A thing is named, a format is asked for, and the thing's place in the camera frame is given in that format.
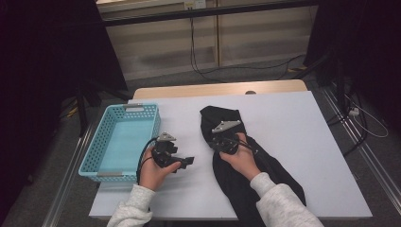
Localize black horizontal bar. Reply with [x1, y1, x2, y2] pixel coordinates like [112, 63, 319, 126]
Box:
[102, 0, 320, 27]

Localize wooden table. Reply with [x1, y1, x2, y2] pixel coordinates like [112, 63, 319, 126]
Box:
[131, 79, 308, 100]

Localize black hanging wall cable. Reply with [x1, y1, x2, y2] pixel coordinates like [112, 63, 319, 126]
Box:
[188, 17, 229, 84]

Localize left hand-held gripper cable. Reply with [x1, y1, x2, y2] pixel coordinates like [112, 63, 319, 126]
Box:
[135, 136, 159, 185]

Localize black metal stand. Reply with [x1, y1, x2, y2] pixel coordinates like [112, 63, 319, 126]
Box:
[75, 79, 134, 139]
[296, 50, 348, 116]

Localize right hand-held gripper cable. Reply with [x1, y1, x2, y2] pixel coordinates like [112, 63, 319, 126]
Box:
[231, 136, 258, 155]

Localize white floor cable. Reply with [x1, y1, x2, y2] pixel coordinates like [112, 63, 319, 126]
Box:
[343, 94, 390, 139]

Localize black floor cable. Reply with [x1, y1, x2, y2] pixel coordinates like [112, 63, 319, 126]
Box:
[200, 54, 307, 81]

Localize person's right hand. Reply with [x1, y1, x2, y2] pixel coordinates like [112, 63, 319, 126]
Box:
[219, 131, 263, 183]

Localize black curtain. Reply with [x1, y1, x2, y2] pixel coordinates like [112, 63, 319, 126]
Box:
[304, 0, 401, 133]
[0, 0, 130, 218]

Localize metal floor rail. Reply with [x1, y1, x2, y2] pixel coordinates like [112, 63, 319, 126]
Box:
[320, 84, 401, 216]
[41, 122, 97, 227]

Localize person's left hand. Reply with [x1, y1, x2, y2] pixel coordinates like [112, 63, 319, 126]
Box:
[138, 146, 183, 192]

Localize light blue perforated plastic basket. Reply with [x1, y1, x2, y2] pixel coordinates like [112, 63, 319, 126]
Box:
[78, 103, 162, 183]

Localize white wall socket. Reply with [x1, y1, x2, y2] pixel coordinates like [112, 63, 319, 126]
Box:
[183, 0, 207, 10]

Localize vertical metal wall strip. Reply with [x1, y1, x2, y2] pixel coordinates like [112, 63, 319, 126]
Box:
[215, 0, 222, 68]

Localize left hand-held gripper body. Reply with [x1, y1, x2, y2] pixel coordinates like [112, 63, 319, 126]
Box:
[151, 131, 183, 169]

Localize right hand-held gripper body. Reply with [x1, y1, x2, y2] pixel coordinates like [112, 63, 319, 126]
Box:
[209, 119, 242, 156]

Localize black pants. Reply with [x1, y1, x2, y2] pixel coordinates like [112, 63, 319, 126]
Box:
[199, 105, 306, 227]

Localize black cable bundle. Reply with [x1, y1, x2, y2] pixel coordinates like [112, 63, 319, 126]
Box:
[325, 91, 370, 158]

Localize hand-held gripper cable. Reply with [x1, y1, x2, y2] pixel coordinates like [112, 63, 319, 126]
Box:
[231, 136, 258, 155]
[135, 136, 159, 185]

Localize yellow floor tape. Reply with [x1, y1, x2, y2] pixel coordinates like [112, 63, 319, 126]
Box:
[287, 64, 308, 74]

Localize white table sheet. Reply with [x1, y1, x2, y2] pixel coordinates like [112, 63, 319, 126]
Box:
[89, 90, 374, 220]

